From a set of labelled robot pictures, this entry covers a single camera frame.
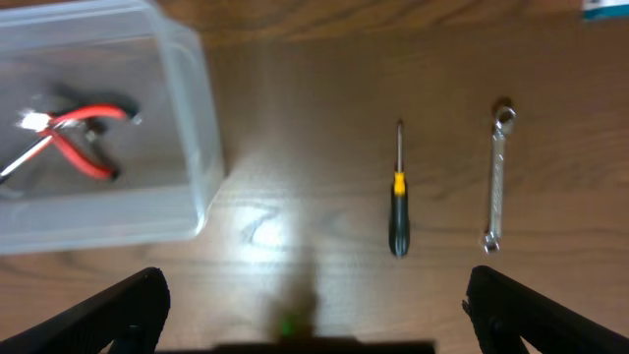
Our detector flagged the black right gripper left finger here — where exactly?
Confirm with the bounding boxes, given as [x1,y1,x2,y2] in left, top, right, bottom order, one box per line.
[1,267,171,354]

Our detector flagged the clear plastic storage container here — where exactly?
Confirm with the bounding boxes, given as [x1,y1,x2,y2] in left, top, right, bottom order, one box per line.
[1,1,224,254]

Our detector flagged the black yellow screwdriver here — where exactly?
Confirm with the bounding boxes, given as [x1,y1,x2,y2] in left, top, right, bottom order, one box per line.
[388,120,410,259]

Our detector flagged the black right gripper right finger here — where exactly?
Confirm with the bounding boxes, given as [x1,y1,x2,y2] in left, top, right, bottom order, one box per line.
[463,265,628,354]

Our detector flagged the silver combination wrench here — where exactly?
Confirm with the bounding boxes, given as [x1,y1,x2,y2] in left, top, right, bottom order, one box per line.
[483,105,517,254]

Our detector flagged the red handled pliers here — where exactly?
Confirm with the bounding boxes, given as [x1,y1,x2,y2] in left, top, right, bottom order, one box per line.
[47,103,138,180]

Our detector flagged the blue white cardboard box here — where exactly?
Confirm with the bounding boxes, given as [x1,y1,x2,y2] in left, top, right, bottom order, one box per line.
[583,0,629,21]

